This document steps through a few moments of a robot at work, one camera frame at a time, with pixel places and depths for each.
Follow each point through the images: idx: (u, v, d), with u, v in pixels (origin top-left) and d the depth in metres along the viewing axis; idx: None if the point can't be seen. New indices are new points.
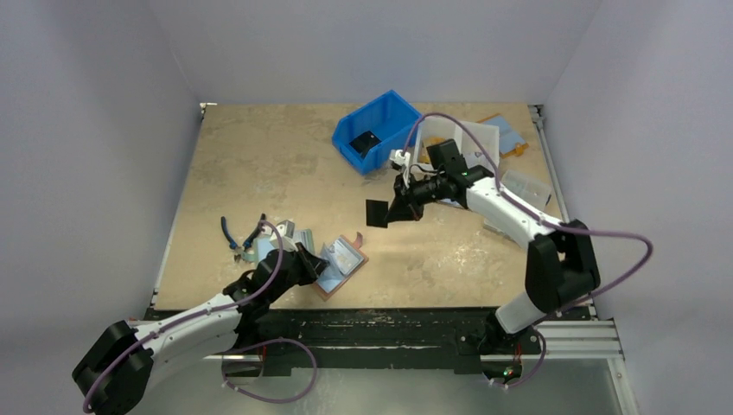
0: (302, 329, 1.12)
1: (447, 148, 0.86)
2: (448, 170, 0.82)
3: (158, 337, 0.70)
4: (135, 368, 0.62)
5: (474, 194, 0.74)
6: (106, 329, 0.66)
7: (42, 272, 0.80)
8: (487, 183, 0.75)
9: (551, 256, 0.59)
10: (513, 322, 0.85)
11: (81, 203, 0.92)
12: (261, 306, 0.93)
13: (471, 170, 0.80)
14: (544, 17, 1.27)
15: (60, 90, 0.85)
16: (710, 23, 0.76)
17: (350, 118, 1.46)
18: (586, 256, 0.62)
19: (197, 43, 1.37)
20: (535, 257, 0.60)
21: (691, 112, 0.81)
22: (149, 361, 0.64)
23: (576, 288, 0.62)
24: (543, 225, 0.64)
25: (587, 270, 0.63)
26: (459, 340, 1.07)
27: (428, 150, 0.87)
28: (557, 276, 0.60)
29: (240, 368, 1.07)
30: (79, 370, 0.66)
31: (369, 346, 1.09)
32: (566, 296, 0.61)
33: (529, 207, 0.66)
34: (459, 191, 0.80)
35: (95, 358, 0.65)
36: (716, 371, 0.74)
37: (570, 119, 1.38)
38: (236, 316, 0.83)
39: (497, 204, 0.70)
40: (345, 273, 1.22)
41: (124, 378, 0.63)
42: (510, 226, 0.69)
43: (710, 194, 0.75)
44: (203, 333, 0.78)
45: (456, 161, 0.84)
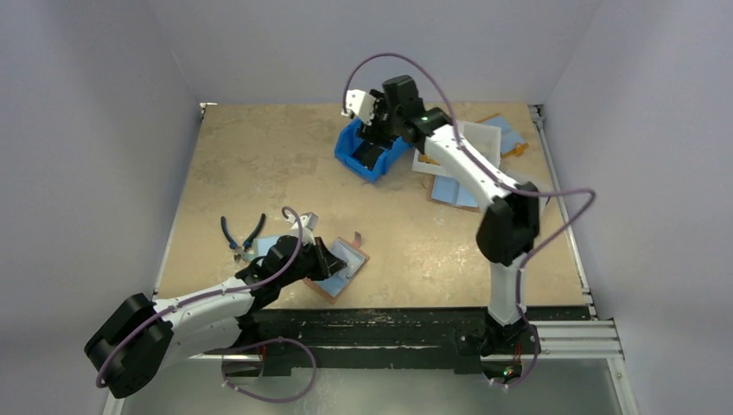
0: (302, 329, 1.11)
1: (406, 86, 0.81)
2: (405, 113, 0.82)
3: (177, 311, 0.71)
4: (154, 339, 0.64)
5: (436, 144, 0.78)
6: (124, 302, 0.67)
7: (41, 272, 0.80)
8: (446, 134, 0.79)
9: (504, 219, 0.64)
10: (500, 310, 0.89)
11: (79, 202, 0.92)
12: (270, 293, 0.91)
13: (430, 118, 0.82)
14: (544, 18, 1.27)
15: (61, 90, 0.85)
16: (710, 23, 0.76)
17: (350, 129, 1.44)
18: (532, 214, 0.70)
19: (198, 43, 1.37)
20: (490, 218, 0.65)
21: (690, 112, 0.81)
22: (167, 334, 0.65)
23: (521, 240, 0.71)
24: (500, 187, 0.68)
25: (532, 225, 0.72)
26: (459, 340, 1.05)
27: (385, 85, 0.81)
28: (506, 234, 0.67)
29: (240, 368, 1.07)
30: (94, 342, 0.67)
31: (368, 346, 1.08)
32: (512, 247, 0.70)
33: (487, 169, 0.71)
34: (417, 137, 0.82)
35: (114, 328, 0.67)
36: (717, 371, 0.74)
37: (570, 119, 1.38)
38: (248, 300, 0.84)
39: (457, 156, 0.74)
40: (348, 276, 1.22)
41: (142, 348, 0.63)
42: (467, 182, 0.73)
43: (711, 194, 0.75)
44: (217, 313, 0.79)
45: (413, 101, 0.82)
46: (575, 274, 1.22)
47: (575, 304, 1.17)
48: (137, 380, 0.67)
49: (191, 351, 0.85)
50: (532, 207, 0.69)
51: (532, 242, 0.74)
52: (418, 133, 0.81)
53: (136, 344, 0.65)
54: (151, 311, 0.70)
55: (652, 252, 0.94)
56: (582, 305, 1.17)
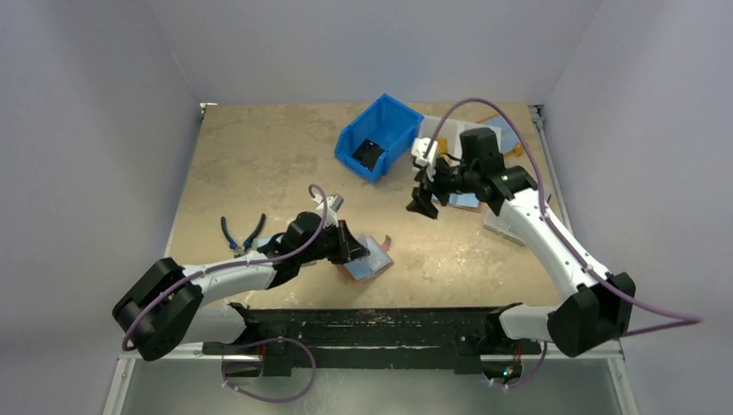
0: (302, 329, 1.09)
1: (486, 140, 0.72)
2: (484, 169, 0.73)
3: (206, 277, 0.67)
4: (185, 300, 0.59)
5: (513, 209, 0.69)
6: (155, 263, 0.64)
7: (42, 272, 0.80)
8: (528, 199, 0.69)
9: (588, 311, 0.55)
10: (519, 332, 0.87)
11: (80, 202, 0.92)
12: (291, 270, 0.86)
13: (511, 176, 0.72)
14: (544, 18, 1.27)
15: (60, 90, 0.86)
16: (710, 23, 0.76)
17: (350, 130, 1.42)
18: (623, 311, 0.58)
19: (197, 43, 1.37)
20: (572, 308, 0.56)
21: (691, 113, 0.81)
22: (197, 295, 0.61)
23: (602, 336, 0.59)
24: (587, 273, 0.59)
25: (619, 323, 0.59)
26: (459, 340, 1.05)
27: (463, 136, 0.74)
28: (587, 327, 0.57)
29: (240, 369, 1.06)
30: (122, 306, 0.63)
31: (369, 346, 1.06)
32: (589, 342, 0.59)
33: (576, 248, 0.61)
34: (493, 196, 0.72)
35: (144, 290, 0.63)
36: (716, 372, 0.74)
37: (570, 119, 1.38)
38: (270, 273, 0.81)
39: (539, 229, 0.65)
40: (372, 270, 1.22)
41: (171, 310, 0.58)
42: (545, 257, 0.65)
43: (710, 194, 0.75)
44: (239, 284, 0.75)
45: (493, 158, 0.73)
46: None
47: None
48: (165, 348, 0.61)
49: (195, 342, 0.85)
50: (625, 304, 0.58)
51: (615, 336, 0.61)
52: (495, 193, 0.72)
53: (166, 307, 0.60)
54: (180, 276, 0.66)
55: (651, 252, 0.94)
56: None
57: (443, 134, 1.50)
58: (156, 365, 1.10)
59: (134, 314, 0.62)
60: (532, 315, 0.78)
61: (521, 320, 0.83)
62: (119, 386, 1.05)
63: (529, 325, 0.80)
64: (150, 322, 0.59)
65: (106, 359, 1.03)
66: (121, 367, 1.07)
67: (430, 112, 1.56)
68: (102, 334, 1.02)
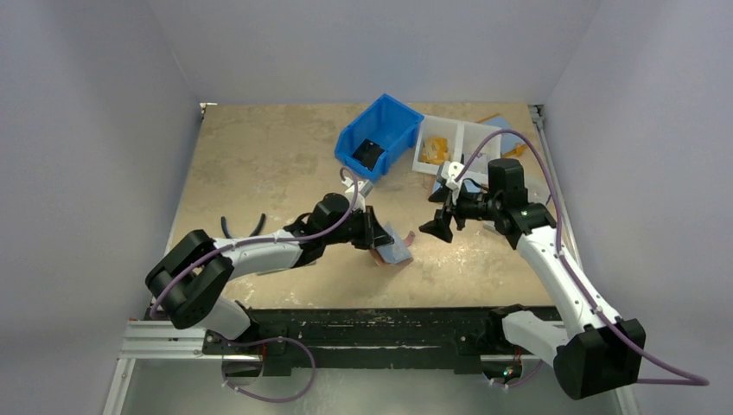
0: (302, 329, 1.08)
1: (513, 174, 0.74)
2: (506, 202, 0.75)
3: (235, 250, 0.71)
4: (216, 271, 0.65)
5: (530, 245, 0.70)
6: (187, 235, 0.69)
7: (42, 273, 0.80)
8: (545, 236, 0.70)
9: (593, 353, 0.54)
10: (519, 339, 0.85)
11: (79, 202, 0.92)
12: (318, 248, 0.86)
13: (532, 211, 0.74)
14: (544, 18, 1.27)
15: (60, 91, 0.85)
16: (710, 23, 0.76)
17: (350, 130, 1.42)
18: (632, 360, 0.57)
19: (197, 43, 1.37)
20: (577, 347, 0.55)
21: (691, 113, 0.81)
22: (227, 266, 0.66)
23: (607, 381, 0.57)
24: (595, 315, 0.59)
25: (627, 370, 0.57)
26: (459, 340, 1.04)
27: (492, 167, 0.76)
28: (592, 369, 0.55)
29: (240, 369, 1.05)
30: (155, 274, 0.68)
31: (369, 346, 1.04)
32: (593, 388, 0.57)
33: (588, 290, 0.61)
34: (513, 229, 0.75)
35: (177, 260, 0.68)
36: (716, 372, 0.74)
37: (570, 119, 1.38)
38: (296, 252, 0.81)
39: (552, 266, 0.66)
40: (394, 258, 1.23)
41: (204, 280, 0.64)
42: (556, 295, 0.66)
43: (710, 194, 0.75)
44: (266, 260, 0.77)
45: (518, 192, 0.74)
46: None
47: None
48: (196, 316, 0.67)
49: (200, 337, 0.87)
50: (634, 353, 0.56)
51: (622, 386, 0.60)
52: (514, 226, 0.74)
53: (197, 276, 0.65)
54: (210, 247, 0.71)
55: (651, 252, 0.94)
56: None
57: (443, 134, 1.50)
58: (156, 366, 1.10)
59: (167, 282, 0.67)
60: (535, 333, 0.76)
61: (524, 334, 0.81)
62: (119, 386, 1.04)
63: (531, 341, 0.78)
64: (181, 291, 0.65)
65: (106, 360, 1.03)
66: (121, 367, 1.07)
67: (430, 112, 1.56)
68: (102, 334, 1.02)
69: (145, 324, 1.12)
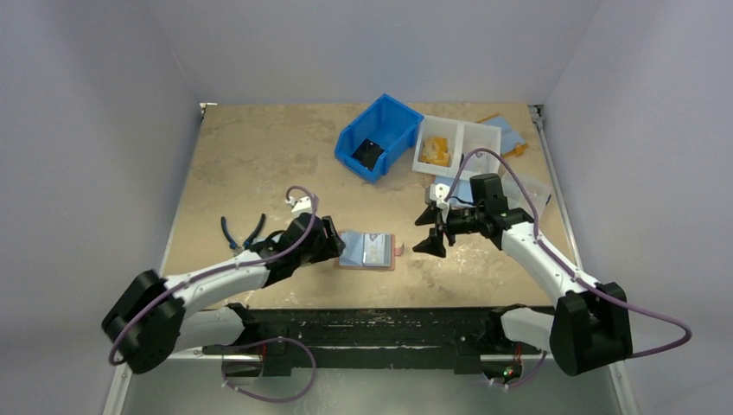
0: (302, 329, 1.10)
1: (492, 182, 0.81)
2: (487, 209, 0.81)
3: (189, 287, 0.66)
4: (167, 316, 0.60)
5: (510, 237, 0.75)
6: (136, 278, 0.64)
7: (42, 272, 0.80)
8: (524, 228, 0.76)
9: (578, 317, 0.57)
10: (519, 335, 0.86)
11: (79, 202, 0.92)
12: (285, 267, 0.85)
13: (510, 213, 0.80)
14: (544, 18, 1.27)
15: (60, 90, 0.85)
16: (710, 23, 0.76)
17: (350, 130, 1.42)
18: (621, 324, 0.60)
19: (197, 43, 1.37)
20: (563, 315, 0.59)
21: (691, 113, 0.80)
22: (177, 312, 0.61)
23: (601, 349, 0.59)
24: (577, 284, 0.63)
25: (617, 336, 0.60)
26: (459, 340, 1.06)
27: (472, 180, 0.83)
28: (583, 335, 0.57)
29: (240, 369, 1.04)
30: (108, 321, 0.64)
31: (368, 346, 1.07)
32: (589, 360, 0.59)
33: (567, 263, 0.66)
34: (495, 233, 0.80)
35: (128, 305, 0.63)
36: (717, 372, 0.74)
37: (570, 118, 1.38)
38: (264, 272, 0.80)
39: (532, 251, 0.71)
40: (363, 261, 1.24)
41: (154, 327, 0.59)
42: (542, 277, 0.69)
43: (710, 193, 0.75)
44: (231, 287, 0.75)
45: (498, 199, 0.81)
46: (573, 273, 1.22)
47: None
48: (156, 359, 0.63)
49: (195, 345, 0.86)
50: (621, 316, 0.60)
51: (618, 359, 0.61)
52: (497, 229, 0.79)
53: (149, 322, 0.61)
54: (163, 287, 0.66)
55: (651, 252, 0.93)
56: None
57: (443, 134, 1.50)
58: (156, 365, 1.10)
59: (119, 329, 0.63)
60: (534, 322, 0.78)
61: (521, 325, 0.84)
62: (119, 386, 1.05)
63: (532, 331, 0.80)
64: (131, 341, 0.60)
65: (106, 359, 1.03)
66: (121, 367, 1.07)
67: (430, 112, 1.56)
68: (102, 334, 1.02)
69: None
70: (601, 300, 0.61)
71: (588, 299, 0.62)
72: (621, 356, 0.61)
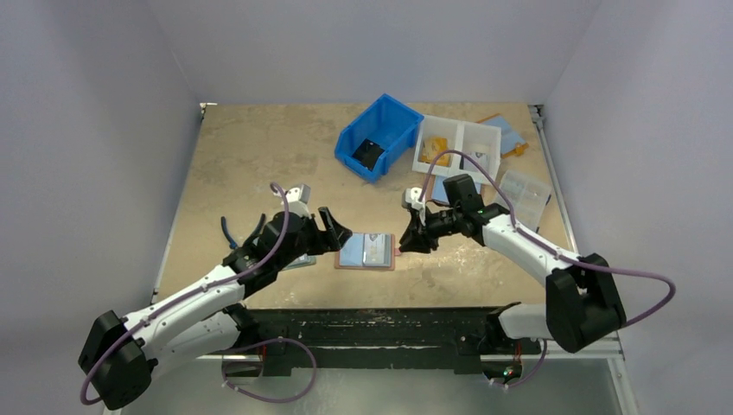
0: (302, 329, 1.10)
1: (464, 182, 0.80)
2: (464, 209, 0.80)
3: (150, 324, 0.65)
4: (126, 360, 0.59)
5: (491, 231, 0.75)
6: (95, 322, 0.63)
7: (42, 272, 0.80)
8: (501, 220, 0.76)
9: (568, 291, 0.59)
10: (519, 331, 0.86)
11: (79, 202, 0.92)
12: (270, 274, 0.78)
13: (487, 208, 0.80)
14: (544, 18, 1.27)
15: (60, 90, 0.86)
16: (710, 23, 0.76)
17: (349, 130, 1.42)
18: (610, 292, 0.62)
19: (197, 43, 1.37)
20: (554, 293, 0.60)
21: (691, 114, 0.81)
22: (136, 356, 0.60)
23: (599, 322, 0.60)
24: (560, 259, 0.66)
25: (610, 305, 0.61)
26: (459, 340, 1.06)
27: (444, 183, 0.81)
28: (576, 309, 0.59)
29: (240, 369, 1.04)
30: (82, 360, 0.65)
31: (368, 346, 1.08)
32: (589, 335, 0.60)
33: (546, 243, 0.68)
34: (476, 231, 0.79)
35: (92, 347, 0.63)
36: (717, 372, 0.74)
37: (570, 118, 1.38)
38: (238, 291, 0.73)
39: (513, 240, 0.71)
40: (364, 261, 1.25)
41: (117, 372, 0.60)
42: (525, 261, 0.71)
43: (710, 193, 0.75)
44: (203, 311, 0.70)
45: (474, 197, 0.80)
46: None
47: None
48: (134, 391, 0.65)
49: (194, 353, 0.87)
50: (608, 284, 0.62)
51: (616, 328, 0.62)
52: (477, 227, 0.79)
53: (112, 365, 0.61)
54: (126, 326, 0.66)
55: (650, 252, 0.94)
56: None
57: (443, 133, 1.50)
58: None
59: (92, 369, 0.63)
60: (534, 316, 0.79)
61: (518, 321, 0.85)
62: None
63: (532, 325, 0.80)
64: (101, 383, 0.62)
65: None
66: None
67: (430, 112, 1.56)
68: None
69: None
70: (587, 271, 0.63)
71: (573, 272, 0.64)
72: (619, 325, 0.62)
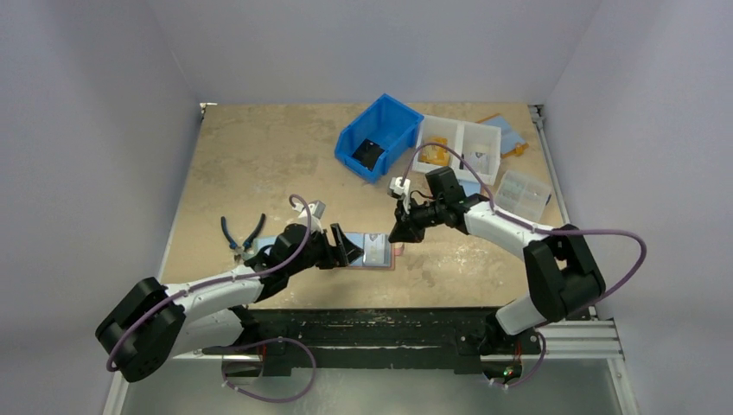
0: (302, 329, 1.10)
1: (446, 175, 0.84)
2: (447, 201, 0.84)
3: (188, 296, 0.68)
4: (167, 322, 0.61)
5: (471, 216, 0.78)
6: (137, 284, 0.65)
7: (41, 272, 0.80)
8: (482, 207, 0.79)
9: (545, 260, 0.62)
10: (514, 324, 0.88)
11: (79, 203, 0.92)
12: (279, 282, 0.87)
13: (468, 199, 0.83)
14: (544, 18, 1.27)
15: (60, 90, 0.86)
16: (710, 22, 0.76)
17: (349, 130, 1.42)
18: (586, 259, 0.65)
19: (197, 43, 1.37)
20: (533, 264, 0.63)
21: (691, 114, 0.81)
22: (178, 317, 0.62)
23: (577, 289, 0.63)
24: (537, 233, 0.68)
25: (588, 272, 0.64)
26: (459, 340, 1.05)
27: (427, 176, 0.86)
28: (555, 277, 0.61)
29: (239, 369, 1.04)
30: (106, 326, 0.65)
31: (368, 346, 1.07)
32: (569, 303, 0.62)
33: (522, 220, 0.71)
34: (459, 220, 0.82)
35: (126, 311, 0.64)
36: (717, 372, 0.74)
37: (570, 118, 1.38)
38: (258, 288, 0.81)
39: (492, 221, 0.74)
40: (364, 261, 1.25)
41: (153, 333, 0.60)
42: (506, 242, 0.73)
43: (710, 193, 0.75)
44: (226, 300, 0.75)
45: (455, 189, 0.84)
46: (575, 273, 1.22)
47: None
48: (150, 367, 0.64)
49: (197, 345, 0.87)
50: (583, 252, 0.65)
51: (595, 296, 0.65)
52: (460, 218, 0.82)
53: (148, 328, 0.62)
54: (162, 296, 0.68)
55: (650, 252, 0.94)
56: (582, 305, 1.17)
57: (443, 133, 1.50)
58: None
59: (117, 335, 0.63)
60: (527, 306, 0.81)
61: (513, 312, 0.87)
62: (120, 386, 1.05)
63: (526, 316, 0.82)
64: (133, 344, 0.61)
65: (106, 359, 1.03)
66: None
67: (430, 112, 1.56)
68: None
69: None
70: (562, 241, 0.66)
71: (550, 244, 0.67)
72: (597, 291, 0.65)
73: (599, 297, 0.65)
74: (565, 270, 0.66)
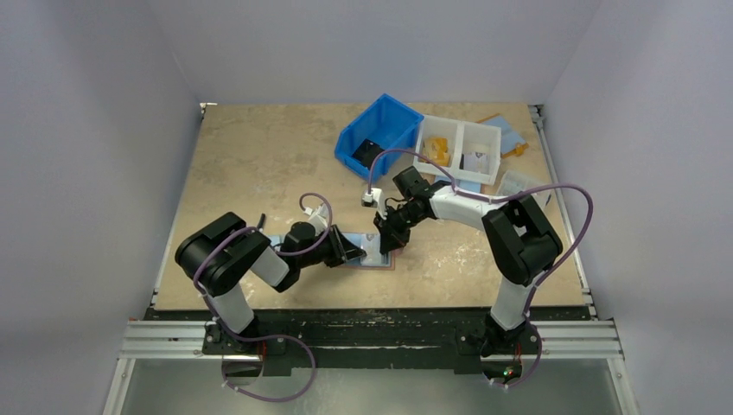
0: (302, 329, 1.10)
1: (410, 174, 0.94)
2: (413, 192, 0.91)
3: None
4: (259, 239, 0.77)
5: (436, 200, 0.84)
6: (225, 214, 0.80)
7: (40, 272, 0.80)
8: (445, 190, 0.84)
9: (501, 226, 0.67)
10: (506, 314, 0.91)
11: (79, 203, 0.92)
12: (294, 274, 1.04)
13: (433, 186, 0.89)
14: (544, 18, 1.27)
15: (59, 90, 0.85)
16: (710, 23, 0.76)
17: (349, 130, 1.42)
18: (540, 220, 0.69)
19: (197, 43, 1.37)
20: (492, 231, 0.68)
21: (690, 114, 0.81)
22: (265, 240, 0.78)
23: (536, 250, 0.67)
24: (493, 204, 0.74)
25: (544, 233, 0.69)
26: (459, 340, 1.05)
27: (394, 179, 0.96)
28: (513, 241, 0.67)
29: (240, 368, 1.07)
30: (186, 245, 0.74)
31: (368, 346, 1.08)
32: (532, 262, 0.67)
33: (480, 194, 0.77)
34: (426, 207, 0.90)
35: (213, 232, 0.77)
36: (717, 372, 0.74)
37: (570, 118, 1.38)
38: (284, 269, 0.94)
39: (455, 201, 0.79)
40: (362, 262, 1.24)
41: (248, 245, 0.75)
42: (474, 220, 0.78)
43: (710, 194, 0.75)
44: (268, 262, 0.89)
45: (419, 182, 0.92)
46: (575, 274, 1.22)
47: (575, 304, 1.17)
48: (226, 284, 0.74)
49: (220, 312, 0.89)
50: (537, 213, 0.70)
51: (556, 255, 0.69)
52: (427, 206, 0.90)
53: (238, 245, 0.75)
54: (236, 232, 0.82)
55: (651, 252, 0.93)
56: (582, 305, 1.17)
57: (443, 133, 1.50)
58: (156, 365, 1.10)
59: (199, 252, 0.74)
60: (513, 295, 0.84)
61: (500, 301, 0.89)
62: (120, 386, 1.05)
63: (512, 301, 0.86)
64: (224, 257, 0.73)
65: (105, 359, 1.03)
66: (121, 367, 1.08)
67: (430, 112, 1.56)
68: (102, 334, 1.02)
69: (144, 325, 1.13)
70: (518, 208, 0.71)
71: (508, 212, 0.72)
72: (557, 249, 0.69)
73: (560, 257, 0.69)
74: (525, 235, 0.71)
